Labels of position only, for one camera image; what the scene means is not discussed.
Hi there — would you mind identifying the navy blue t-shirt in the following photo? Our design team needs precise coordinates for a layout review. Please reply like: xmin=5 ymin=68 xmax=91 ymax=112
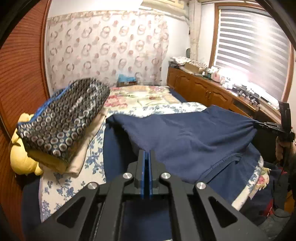
xmin=103 ymin=105 xmax=262 ymax=240

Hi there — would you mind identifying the right hand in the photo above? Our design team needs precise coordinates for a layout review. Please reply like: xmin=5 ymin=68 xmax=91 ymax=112
xmin=275 ymin=137 xmax=295 ymax=162

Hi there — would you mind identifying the blue floral white quilt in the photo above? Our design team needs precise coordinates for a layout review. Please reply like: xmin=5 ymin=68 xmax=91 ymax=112
xmin=38 ymin=101 xmax=265 ymax=223

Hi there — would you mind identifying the beige folded cloth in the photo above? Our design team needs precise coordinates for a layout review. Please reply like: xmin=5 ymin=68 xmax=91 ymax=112
xmin=27 ymin=108 xmax=108 ymax=176

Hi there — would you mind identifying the striped window blind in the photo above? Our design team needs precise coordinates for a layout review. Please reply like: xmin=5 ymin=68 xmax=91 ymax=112
xmin=213 ymin=6 xmax=290 ymax=101

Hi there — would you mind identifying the yellow cushion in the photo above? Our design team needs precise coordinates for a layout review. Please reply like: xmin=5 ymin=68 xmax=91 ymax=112
xmin=9 ymin=112 xmax=45 ymax=176

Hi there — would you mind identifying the dark circle-patterned pillow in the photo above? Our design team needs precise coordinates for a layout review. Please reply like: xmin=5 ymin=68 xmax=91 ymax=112
xmin=17 ymin=78 xmax=110 ymax=164

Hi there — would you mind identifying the long wooden cabinet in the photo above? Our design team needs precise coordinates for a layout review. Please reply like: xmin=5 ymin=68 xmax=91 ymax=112
xmin=166 ymin=67 xmax=281 ymax=123

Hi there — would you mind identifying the open cardboard box on cabinet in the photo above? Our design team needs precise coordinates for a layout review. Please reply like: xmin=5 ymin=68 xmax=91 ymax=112
xmin=184 ymin=61 xmax=207 ymax=74

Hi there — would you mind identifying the navy blue bed sheet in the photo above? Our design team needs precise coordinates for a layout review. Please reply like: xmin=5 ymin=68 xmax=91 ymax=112
xmin=168 ymin=87 xmax=187 ymax=103

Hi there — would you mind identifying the red floral cream blanket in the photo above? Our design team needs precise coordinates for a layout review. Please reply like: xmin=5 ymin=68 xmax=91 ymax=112
xmin=104 ymin=85 xmax=181 ymax=109

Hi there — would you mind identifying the cardboard box with blue items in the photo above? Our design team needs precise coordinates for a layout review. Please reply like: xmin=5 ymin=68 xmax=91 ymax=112
xmin=116 ymin=74 xmax=137 ymax=87

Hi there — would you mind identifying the brown wooden wardrobe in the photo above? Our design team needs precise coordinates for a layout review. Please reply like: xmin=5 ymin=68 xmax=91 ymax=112
xmin=1 ymin=1 xmax=51 ymax=240

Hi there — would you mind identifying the beige side curtain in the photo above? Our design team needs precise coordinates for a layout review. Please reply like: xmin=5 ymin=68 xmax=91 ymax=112
xmin=189 ymin=1 xmax=202 ymax=60

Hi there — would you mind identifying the circle-patterned sheer curtain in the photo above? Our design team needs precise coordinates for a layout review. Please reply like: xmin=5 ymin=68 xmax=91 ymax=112
xmin=45 ymin=10 xmax=169 ymax=91

